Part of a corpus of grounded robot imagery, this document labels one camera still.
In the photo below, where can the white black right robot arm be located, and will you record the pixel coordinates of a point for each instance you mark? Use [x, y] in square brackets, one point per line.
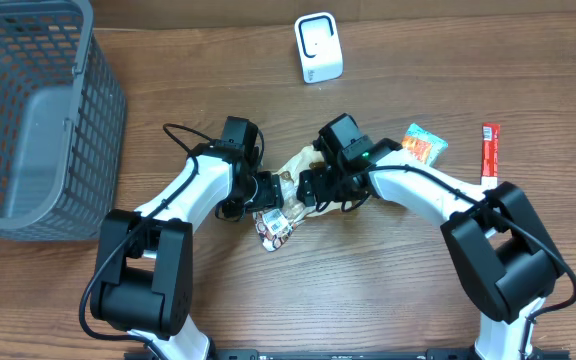
[504, 257]

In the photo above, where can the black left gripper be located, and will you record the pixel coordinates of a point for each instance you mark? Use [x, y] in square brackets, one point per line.
[273, 191]

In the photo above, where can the grey plastic mesh basket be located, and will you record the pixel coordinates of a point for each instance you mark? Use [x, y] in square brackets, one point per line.
[62, 121]

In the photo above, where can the teal orange snack packet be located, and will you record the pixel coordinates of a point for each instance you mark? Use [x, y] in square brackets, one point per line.
[423, 145]

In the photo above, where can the white barcode scanner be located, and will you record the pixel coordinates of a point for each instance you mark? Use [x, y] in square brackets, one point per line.
[319, 47]

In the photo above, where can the red snack stick packet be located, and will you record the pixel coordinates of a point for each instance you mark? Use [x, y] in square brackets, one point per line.
[490, 152]

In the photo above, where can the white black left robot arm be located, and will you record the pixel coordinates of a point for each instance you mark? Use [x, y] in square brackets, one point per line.
[141, 289]

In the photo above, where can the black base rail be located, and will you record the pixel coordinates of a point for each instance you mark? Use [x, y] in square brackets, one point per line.
[430, 354]

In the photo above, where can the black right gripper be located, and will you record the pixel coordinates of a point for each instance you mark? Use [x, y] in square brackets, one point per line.
[306, 186]

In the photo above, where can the beige brown snack bag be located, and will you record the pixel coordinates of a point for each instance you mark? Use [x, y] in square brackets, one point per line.
[275, 226]

